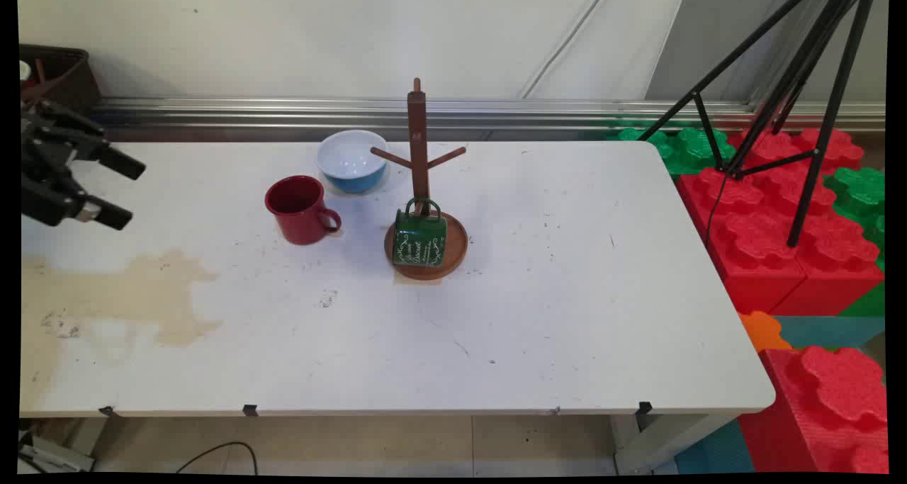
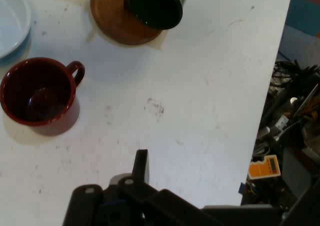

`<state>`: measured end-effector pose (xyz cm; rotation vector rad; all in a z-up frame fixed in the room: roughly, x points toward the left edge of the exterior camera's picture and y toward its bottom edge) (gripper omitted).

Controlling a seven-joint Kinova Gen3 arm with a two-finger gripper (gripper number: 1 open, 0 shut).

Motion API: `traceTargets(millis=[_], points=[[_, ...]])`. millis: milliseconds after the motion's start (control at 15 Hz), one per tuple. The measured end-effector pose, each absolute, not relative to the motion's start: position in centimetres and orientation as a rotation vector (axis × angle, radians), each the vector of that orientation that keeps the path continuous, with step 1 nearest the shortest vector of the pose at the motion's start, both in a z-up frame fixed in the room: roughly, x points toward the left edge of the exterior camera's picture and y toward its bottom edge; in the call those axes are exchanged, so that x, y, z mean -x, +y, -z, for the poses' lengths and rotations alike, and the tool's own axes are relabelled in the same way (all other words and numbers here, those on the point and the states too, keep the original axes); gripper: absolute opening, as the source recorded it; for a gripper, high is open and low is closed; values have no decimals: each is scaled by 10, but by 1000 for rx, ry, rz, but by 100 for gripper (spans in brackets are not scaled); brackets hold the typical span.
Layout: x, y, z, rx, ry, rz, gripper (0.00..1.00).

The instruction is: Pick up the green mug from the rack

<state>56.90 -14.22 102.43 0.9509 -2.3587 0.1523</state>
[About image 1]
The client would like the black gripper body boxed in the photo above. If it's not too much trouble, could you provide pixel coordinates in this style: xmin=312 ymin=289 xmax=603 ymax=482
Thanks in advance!
xmin=20 ymin=116 xmax=76 ymax=190

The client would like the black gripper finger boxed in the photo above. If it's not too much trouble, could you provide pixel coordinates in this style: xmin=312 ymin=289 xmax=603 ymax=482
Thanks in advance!
xmin=20 ymin=179 xmax=134 ymax=231
xmin=27 ymin=99 xmax=147 ymax=181

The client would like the green mug with white print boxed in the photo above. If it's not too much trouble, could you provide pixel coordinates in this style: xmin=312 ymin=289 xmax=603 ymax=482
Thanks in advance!
xmin=391 ymin=197 xmax=449 ymax=269

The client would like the dark brown box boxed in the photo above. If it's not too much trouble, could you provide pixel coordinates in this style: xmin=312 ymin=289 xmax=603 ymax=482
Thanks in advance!
xmin=20 ymin=43 xmax=101 ymax=113

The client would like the red mug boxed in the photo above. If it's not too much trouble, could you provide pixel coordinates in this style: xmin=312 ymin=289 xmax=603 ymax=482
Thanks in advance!
xmin=264 ymin=175 xmax=342 ymax=246

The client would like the blue bowl white inside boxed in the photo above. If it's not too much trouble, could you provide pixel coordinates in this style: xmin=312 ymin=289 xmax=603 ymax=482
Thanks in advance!
xmin=316 ymin=130 xmax=390 ymax=194

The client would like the wooden mug tree stand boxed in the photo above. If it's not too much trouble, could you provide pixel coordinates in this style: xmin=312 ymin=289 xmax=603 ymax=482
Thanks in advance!
xmin=370 ymin=78 xmax=470 ymax=281

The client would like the green foam block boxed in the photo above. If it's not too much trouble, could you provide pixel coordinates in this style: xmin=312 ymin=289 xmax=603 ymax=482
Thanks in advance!
xmin=822 ymin=167 xmax=886 ymax=272
xmin=606 ymin=126 xmax=738 ymax=176

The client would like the white table leg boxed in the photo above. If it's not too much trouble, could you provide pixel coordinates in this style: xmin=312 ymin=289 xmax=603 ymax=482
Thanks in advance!
xmin=611 ymin=413 xmax=739 ymax=476

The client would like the red foam block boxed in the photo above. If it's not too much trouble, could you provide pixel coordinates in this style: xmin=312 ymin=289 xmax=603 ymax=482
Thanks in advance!
xmin=737 ymin=345 xmax=889 ymax=475
xmin=677 ymin=167 xmax=810 ymax=316
xmin=726 ymin=126 xmax=886 ymax=316

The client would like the teal foam panel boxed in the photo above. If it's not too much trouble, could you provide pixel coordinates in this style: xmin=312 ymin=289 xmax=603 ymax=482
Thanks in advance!
xmin=673 ymin=419 xmax=756 ymax=475
xmin=772 ymin=315 xmax=886 ymax=350

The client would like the orange foam piece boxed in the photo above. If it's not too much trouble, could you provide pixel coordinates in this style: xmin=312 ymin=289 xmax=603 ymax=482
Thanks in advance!
xmin=737 ymin=310 xmax=793 ymax=354

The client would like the black tripod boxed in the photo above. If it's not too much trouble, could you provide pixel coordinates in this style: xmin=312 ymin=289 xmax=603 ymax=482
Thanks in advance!
xmin=638 ymin=0 xmax=879 ymax=249

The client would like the metal wall rail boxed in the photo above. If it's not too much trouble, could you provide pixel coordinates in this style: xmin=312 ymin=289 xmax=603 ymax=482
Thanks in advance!
xmin=89 ymin=97 xmax=886 ymax=142

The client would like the black floor cable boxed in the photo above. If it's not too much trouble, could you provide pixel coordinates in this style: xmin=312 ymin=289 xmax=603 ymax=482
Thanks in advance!
xmin=175 ymin=441 xmax=260 ymax=476

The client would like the white wall conduit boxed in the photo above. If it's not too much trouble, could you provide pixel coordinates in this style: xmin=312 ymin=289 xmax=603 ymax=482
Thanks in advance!
xmin=519 ymin=0 xmax=614 ymax=101

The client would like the thin black tripod cable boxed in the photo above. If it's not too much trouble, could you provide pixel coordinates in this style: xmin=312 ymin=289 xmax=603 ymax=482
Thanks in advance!
xmin=704 ymin=174 xmax=732 ymax=249

